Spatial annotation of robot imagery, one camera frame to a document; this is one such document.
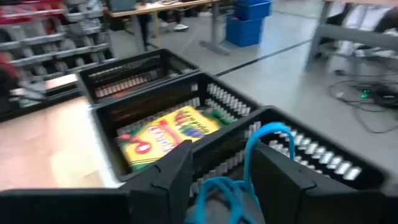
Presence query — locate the wooden desk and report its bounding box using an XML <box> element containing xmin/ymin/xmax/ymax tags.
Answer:
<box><xmin>105</xmin><ymin>0</ymin><xmax>231</xmax><ymax>57</ymax></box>

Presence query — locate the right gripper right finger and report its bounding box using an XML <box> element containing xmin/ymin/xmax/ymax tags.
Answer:
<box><xmin>251</xmin><ymin>141</ymin><xmax>317</xmax><ymax>224</ymax></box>

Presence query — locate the black plastic basket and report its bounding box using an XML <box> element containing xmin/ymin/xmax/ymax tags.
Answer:
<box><xmin>77</xmin><ymin>47</ymin><xmax>200</xmax><ymax>106</ymax></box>
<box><xmin>191</xmin><ymin>105</ymin><xmax>391</xmax><ymax>200</ymax></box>
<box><xmin>92</xmin><ymin>70</ymin><xmax>262</xmax><ymax>183</ymax></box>

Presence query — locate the blue cable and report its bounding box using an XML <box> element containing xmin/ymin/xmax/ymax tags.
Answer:
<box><xmin>185</xmin><ymin>121</ymin><xmax>296</xmax><ymax>224</ymax></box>

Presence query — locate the blue storage bin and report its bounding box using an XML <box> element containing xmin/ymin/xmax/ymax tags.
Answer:
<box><xmin>224</xmin><ymin>14</ymin><xmax>265</xmax><ymax>48</ymax></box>
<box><xmin>233</xmin><ymin>0</ymin><xmax>273</xmax><ymax>20</ymax></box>

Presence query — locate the black floor cable tangle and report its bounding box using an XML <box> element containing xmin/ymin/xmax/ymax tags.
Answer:
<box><xmin>328</xmin><ymin>70</ymin><xmax>398</xmax><ymax>134</ymax></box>

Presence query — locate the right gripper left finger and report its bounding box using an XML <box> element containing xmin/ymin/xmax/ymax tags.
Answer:
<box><xmin>120</xmin><ymin>139</ymin><xmax>194</xmax><ymax>224</ymax></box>

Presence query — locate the grey parts bin rack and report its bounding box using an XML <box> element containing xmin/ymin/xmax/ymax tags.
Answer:
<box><xmin>0</xmin><ymin>0</ymin><xmax>118</xmax><ymax>82</ymax></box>

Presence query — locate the grey table frame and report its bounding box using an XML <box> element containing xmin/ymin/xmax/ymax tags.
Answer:
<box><xmin>304</xmin><ymin>0</ymin><xmax>398</xmax><ymax>72</ymax></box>

